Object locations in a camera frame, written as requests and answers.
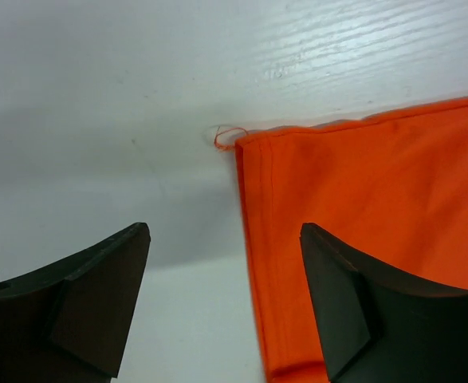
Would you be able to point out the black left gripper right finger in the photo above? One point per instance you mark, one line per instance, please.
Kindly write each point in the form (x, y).
(377, 323)

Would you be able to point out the orange t-shirt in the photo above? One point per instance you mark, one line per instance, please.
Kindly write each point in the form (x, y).
(393, 185)

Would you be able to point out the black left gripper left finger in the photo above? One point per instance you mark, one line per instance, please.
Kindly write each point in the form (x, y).
(69, 321)

